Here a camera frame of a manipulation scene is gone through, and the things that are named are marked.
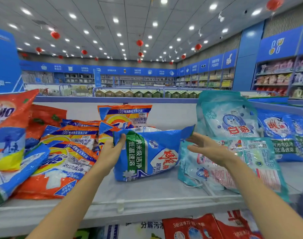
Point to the row of green boxes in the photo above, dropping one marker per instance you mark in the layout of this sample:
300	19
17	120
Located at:
141	93

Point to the small blue hanging sign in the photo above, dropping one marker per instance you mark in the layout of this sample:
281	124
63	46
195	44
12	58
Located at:
97	77

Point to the blue white detergent bag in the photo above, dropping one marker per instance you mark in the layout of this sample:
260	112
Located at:
17	174

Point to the rows of small red lanterns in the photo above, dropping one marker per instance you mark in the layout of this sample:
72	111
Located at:
55	34

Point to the grey metal shelf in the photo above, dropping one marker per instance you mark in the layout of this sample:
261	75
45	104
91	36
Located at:
156	196

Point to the blue aisle sign board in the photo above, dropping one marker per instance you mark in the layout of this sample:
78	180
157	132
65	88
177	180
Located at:
4	59

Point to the blue wall shelving unit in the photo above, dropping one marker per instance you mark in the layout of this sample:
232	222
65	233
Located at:
281	44

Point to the person's right hand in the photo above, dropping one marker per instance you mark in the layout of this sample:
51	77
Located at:
213	150

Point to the wall shelf of detergent bottles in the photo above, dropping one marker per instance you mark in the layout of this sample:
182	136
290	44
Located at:
271	79

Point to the rows of round ceiling lights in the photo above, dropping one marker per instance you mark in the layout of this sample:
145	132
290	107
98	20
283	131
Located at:
164	0

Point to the white ceiling spotlight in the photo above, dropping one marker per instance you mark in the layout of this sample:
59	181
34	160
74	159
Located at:
221	17
200	32

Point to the large red paper lantern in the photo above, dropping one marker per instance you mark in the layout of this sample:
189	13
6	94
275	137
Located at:
140	42
275	3

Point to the blue wall sign band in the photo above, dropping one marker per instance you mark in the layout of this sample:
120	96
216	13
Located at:
116	70

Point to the person's right forearm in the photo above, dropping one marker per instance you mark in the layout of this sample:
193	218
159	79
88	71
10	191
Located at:
271	196

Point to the person's left hand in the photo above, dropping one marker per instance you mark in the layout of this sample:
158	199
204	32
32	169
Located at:
109	155

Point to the blue pillar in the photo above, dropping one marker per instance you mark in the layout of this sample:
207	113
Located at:
248	57

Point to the orange blue small detergent packet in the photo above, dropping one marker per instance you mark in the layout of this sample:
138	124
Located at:
57	171
69	134
124	116
80	123
105	134

